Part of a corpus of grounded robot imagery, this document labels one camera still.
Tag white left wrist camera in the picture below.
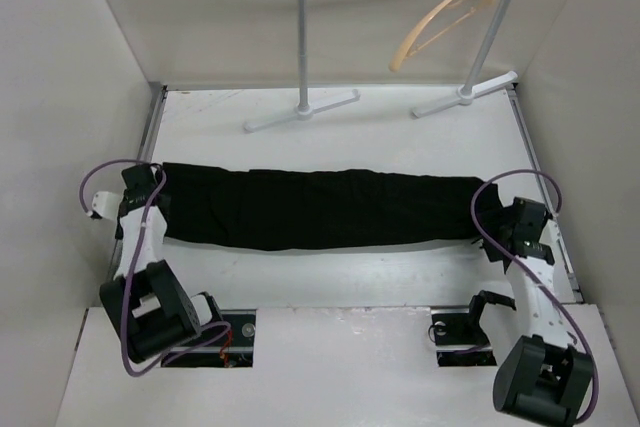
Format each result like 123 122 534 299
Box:
87 191 123 222

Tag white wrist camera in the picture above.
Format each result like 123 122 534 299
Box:
541 216 561 248
87 191 123 222

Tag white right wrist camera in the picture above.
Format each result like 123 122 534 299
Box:
541 216 561 248

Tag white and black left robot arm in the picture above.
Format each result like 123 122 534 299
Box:
92 163 232 377

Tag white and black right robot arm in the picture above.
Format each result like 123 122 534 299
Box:
463 198 595 426

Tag beige plastic hanger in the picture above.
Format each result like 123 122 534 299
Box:
388 0 493 72

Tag white and silver clothes rack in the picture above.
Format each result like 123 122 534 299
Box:
243 0 537 134

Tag black trousers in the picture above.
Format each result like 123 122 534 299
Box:
163 163 503 251

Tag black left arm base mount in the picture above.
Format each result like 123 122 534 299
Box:
161 310 257 369

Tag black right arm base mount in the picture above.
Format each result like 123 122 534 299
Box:
427 307 497 368

